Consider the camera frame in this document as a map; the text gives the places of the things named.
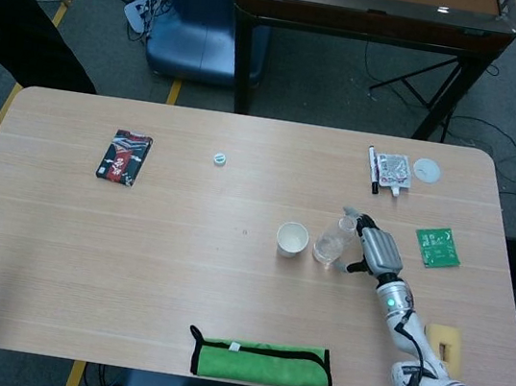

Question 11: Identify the white paper cup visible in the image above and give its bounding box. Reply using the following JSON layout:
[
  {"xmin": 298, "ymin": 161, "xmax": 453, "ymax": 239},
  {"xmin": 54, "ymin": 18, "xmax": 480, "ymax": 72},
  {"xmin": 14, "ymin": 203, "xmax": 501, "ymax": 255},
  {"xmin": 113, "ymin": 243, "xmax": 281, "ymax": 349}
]
[{"xmin": 273, "ymin": 220, "xmax": 311, "ymax": 261}]

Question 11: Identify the brown mahjong table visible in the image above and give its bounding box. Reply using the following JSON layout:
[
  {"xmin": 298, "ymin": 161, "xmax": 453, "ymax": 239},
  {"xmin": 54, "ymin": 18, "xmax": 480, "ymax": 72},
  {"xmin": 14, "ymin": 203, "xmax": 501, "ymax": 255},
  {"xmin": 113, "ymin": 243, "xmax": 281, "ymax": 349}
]
[{"xmin": 215, "ymin": 0, "xmax": 516, "ymax": 153}]

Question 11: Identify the blue machine base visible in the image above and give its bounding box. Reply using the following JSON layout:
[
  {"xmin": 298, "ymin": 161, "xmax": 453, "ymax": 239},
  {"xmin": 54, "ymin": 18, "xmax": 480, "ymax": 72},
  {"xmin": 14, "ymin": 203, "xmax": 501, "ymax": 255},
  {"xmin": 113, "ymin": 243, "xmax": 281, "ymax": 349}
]
[{"xmin": 141, "ymin": 0, "xmax": 274, "ymax": 92}]

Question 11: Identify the yellow sponge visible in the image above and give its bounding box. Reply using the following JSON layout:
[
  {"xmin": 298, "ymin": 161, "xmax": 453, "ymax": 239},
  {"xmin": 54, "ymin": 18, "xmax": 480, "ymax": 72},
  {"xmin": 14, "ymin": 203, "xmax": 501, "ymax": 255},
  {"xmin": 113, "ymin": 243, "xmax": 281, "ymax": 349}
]
[{"xmin": 419, "ymin": 322, "xmax": 467, "ymax": 379}]

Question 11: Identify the clear plastic sachet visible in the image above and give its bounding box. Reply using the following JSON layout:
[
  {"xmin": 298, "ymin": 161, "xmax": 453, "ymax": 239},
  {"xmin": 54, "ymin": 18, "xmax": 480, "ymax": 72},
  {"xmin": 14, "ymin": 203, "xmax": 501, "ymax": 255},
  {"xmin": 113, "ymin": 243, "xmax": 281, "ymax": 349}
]
[{"xmin": 370, "ymin": 151, "xmax": 416, "ymax": 201}]

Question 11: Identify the white round lid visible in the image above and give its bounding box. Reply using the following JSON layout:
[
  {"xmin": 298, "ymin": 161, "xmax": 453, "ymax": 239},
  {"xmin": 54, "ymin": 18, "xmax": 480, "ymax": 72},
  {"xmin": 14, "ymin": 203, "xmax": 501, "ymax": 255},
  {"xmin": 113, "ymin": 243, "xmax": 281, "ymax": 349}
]
[{"xmin": 410, "ymin": 157, "xmax": 445, "ymax": 186}]

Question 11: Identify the black tripod stand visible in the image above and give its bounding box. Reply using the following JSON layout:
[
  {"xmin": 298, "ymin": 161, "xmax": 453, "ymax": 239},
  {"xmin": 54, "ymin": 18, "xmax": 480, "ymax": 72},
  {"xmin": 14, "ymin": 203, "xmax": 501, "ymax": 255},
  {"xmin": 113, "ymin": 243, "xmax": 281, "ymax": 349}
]
[{"xmin": 366, "ymin": 42, "xmax": 469, "ymax": 120}]

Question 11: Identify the white power strip with plugs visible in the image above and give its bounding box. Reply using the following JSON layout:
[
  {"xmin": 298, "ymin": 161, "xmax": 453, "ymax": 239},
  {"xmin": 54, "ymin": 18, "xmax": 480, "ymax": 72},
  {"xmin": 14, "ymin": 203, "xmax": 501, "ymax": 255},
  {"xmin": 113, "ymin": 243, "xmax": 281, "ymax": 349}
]
[{"xmin": 120, "ymin": 0, "xmax": 165, "ymax": 36}]

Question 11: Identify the black white marker pen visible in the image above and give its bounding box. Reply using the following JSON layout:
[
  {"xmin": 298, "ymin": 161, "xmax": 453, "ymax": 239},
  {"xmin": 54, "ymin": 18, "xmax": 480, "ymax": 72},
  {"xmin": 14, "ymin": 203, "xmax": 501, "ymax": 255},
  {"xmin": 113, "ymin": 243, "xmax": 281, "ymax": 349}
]
[{"xmin": 361, "ymin": 145, "xmax": 387, "ymax": 196}]

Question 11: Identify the black red patterned box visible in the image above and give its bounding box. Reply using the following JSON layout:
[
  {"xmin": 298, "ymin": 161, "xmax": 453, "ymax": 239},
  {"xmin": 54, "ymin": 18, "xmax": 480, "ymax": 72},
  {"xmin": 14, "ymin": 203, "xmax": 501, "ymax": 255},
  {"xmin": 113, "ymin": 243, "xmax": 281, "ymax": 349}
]
[{"xmin": 92, "ymin": 126, "xmax": 155, "ymax": 191}]

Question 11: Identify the green cloth with black trim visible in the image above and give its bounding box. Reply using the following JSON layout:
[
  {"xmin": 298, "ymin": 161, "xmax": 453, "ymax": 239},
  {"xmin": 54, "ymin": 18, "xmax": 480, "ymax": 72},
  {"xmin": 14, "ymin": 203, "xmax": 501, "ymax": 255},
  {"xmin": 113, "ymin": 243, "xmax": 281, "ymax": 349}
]
[{"xmin": 183, "ymin": 324, "xmax": 340, "ymax": 386}]

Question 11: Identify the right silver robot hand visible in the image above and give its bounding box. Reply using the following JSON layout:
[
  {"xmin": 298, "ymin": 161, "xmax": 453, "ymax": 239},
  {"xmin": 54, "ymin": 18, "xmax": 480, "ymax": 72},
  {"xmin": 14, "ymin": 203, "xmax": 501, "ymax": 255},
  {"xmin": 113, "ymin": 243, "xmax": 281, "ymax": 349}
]
[{"xmin": 331, "ymin": 205, "xmax": 412, "ymax": 283}]

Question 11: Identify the transparent plastic bottle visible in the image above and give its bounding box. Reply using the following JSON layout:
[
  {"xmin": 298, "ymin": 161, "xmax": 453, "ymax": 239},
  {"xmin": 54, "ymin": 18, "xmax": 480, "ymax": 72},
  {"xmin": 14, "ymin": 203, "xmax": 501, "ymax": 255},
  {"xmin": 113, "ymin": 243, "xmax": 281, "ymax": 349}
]
[{"xmin": 309, "ymin": 212, "xmax": 358, "ymax": 270}]

